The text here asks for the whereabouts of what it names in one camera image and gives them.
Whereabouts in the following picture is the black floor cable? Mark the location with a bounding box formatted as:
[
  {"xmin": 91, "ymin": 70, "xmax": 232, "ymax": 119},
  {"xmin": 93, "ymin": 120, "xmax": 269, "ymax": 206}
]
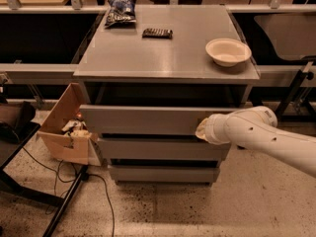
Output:
[{"xmin": 21, "ymin": 146, "xmax": 116, "ymax": 237}]

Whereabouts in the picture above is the blue chip bag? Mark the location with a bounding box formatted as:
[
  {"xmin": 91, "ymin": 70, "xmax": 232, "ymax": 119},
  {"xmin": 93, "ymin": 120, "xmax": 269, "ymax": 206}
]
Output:
[{"xmin": 105, "ymin": 0, "xmax": 136, "ymax": 28}]

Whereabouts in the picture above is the black table leg frame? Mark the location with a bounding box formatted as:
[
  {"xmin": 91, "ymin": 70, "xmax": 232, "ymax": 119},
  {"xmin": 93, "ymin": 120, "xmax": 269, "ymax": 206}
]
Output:
[{"xmin": 0, "ymin": 121, "xmax": 88, "ymax": 237}]

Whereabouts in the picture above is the cardboard box with trash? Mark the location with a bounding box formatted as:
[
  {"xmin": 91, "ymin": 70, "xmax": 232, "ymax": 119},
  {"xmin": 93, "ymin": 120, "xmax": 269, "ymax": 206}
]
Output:
[{"xmin": 38, "ymin": 83, "xmax": 103, "ymax": 166}]

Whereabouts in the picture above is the grey top drawer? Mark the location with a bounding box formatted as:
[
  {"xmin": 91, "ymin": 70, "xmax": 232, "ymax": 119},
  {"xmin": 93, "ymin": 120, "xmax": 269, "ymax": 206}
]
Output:
[{"xmin": 80, "ymin": 105, "xmax": 234, "ymax": 135}]

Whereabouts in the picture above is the grey bottom drawer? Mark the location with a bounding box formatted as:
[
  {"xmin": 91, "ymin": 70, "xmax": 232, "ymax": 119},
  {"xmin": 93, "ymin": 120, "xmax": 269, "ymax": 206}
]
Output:
[{"xmin": 108, "ymin": 165, "xmax": 220, "ymax": 183}]

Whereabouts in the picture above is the white paper bowl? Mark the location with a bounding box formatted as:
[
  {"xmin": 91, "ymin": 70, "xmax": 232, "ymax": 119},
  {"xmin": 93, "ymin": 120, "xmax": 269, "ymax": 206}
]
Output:
[{"xmin": 205, "ymin": 39, "xmax": 252, "ymax": 67}]

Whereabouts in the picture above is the grey drawer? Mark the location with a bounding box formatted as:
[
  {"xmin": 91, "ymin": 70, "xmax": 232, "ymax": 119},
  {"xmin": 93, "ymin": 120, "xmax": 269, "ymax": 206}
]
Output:
[
  {"xmin": 98, "ymin": 138, "xmax": 230, "ymax": 160},
  {"xmin": 108, "ymin": 165, "xmax": 220, "ymax": 183},
  {"xmin": 80, "ymin": 105, "xmax": 234, "ymax": 135}
]

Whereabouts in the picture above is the dark bag on left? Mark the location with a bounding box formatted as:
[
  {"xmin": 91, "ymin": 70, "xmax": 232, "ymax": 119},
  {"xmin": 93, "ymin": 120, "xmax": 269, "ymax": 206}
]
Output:
[{"xmin": 0, "ymin": 102, "xmax": 36, "ymax": 143}]

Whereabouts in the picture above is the black chair at right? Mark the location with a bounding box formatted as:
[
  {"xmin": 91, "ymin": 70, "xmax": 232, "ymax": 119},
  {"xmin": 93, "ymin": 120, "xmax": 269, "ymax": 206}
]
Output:
[{"xmin": 255, "ymin": 13, "xmax": 316, "ymax": 120}]

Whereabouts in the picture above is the grey drawer cabinet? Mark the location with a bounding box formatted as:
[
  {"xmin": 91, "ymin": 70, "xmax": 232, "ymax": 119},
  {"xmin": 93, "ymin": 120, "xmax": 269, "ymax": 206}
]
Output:
[{"xmin": 72, "ymin": 4, "xmax": 261, "ymax": 186}]

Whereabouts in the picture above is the dark chocolate bar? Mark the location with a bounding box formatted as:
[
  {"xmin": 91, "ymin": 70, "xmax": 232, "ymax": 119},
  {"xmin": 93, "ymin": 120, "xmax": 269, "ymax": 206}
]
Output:
[{"xmin": 142, "ymin": 28, "xmax": 173, "ymax": 40}]

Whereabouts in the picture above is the grey middle drawer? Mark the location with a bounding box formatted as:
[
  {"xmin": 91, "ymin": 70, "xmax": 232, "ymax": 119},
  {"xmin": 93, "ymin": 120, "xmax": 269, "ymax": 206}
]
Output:
[{"xmin": 98, "ymin": 138, "xmax": 230, "ymax": 160}]

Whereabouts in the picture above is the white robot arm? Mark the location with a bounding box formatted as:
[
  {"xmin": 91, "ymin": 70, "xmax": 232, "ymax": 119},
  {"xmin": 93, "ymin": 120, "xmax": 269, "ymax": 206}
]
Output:
[{"xmin": 196, "ymin": 106, "xmax": 316, "ymax": 177}]

